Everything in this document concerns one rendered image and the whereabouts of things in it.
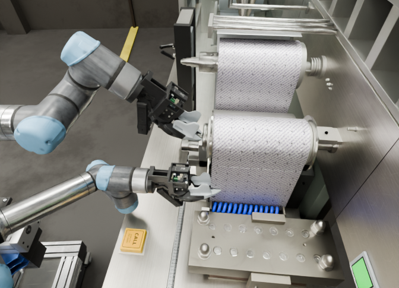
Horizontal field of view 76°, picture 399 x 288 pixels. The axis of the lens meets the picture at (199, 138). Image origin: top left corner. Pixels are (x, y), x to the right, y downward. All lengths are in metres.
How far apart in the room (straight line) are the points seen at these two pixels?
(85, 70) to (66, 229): 1.67
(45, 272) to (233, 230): 1.27
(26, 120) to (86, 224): 1.60
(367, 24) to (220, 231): 0.66
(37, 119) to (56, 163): 2.02
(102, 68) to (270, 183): 0.52
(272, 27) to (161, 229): 0.73
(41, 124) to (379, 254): 0.67
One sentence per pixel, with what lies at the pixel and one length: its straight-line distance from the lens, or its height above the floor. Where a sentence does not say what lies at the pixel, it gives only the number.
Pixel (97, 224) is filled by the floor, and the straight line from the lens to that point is 2.07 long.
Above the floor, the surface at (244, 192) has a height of 1.09.
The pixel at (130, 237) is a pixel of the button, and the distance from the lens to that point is 0.92.
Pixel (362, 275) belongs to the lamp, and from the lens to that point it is 0.66.
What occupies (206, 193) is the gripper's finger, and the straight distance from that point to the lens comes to 0.76.
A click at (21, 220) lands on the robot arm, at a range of 0.87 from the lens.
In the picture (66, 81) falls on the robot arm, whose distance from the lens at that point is 0.64.
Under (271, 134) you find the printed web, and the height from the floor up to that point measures 1.30.
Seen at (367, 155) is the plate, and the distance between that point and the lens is 0.63.
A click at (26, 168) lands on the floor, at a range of 2.67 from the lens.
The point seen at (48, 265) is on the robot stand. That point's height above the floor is 0.21.
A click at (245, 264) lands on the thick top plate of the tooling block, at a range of 0.76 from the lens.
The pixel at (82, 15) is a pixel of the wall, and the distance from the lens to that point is 4.97.
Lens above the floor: 1.74
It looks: 45 degrees down
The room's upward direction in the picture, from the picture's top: straight up
